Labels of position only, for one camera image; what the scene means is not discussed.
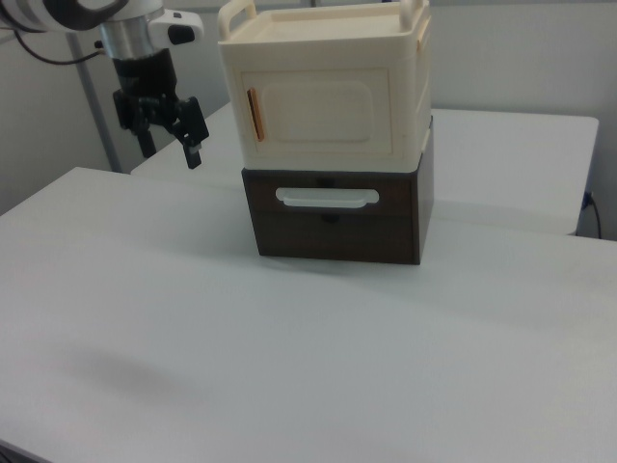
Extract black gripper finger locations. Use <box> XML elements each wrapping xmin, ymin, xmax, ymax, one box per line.
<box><xmin>168</xmin><ymin>95</ymin><xmax>211</xmax><ymax>171</ymax></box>
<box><xmin>134</xmin><ymin>125</ymin><xmax>156</xmax><ymax>159</ymax></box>

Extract black floor cable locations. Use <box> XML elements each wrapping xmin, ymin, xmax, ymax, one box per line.
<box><xmin>581</xmin><ymin>191</ymin><xmax>604</xmax><ymax>240</ymax></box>

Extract white drawer handle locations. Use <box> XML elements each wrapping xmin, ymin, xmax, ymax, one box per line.
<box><xmin>275</xmin><ymin>186</ymin><xmax>381</xmax><ymax>212</ymax></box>

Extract gold door handle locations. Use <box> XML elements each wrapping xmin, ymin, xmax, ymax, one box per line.
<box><xmin>245</xmin><ymin>87</ymin><xmax>266</xmax><ymax>144</ymax></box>

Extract cream cabinet door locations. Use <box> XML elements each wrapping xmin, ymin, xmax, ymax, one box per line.
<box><xmin>238</xmin><ymin>67</ymin><xmax>392</xmax><ymax>158</ymax></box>

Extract grey partition post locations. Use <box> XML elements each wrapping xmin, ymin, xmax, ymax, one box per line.
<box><xmin>66</xmin><ymin>32</ymin><xmax>122</xmax><ymax>174</ymax></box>

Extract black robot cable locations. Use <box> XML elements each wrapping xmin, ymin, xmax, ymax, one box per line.
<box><xmin>13</xmin><ymin>27</ymin><xmax>105</xmax><ymax>66</ymax></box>

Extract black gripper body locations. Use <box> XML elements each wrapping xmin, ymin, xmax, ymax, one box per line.
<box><xmin>111</xmin><ymin>47</ymin><xmax>183</xmax><ymax>134</ymax></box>

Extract cream plastic cabinet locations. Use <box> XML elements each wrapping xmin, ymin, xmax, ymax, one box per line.
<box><xmin>217</xmin><ymin>0</ymin><xmax>433</xmax><ymax>173</ymax></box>

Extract dark brown wooden drawer box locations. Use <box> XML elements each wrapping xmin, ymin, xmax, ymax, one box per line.
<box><xmin>240</xmin><ymin>114</ymin><xmax>436</xmax><ymax>266</ymax></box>

